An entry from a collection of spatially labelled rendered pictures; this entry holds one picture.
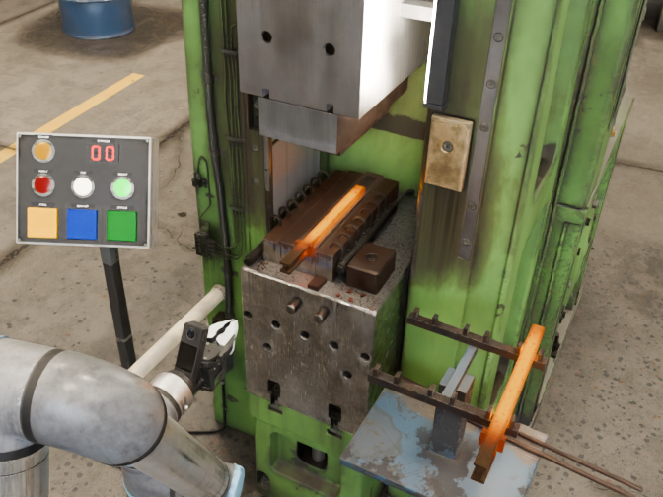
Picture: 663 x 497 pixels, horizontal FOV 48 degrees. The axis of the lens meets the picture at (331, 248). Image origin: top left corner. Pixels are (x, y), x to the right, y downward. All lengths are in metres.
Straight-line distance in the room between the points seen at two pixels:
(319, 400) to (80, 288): 1.67
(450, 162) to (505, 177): 0.13
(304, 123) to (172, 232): 2.14
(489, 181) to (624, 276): 2.06
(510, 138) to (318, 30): 0.47
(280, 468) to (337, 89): 1.28
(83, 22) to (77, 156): 4.41
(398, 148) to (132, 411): 1.40
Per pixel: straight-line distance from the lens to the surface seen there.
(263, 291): 1.91
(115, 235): 1.94
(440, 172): 1.72
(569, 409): 2.96
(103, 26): 6.33
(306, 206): 2.03
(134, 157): 1.93
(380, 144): 2.18
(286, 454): 2.39
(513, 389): 1.55
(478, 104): 1.65
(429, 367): 2.09
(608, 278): 3.67
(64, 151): 1.99
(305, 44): 1.60
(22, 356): 0.97
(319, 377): 2.00
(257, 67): 1.69
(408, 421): 1.81
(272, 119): 1.71
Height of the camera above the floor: 2.04
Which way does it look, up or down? 35 degrees down
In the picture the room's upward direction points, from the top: 2 degrees clockwise
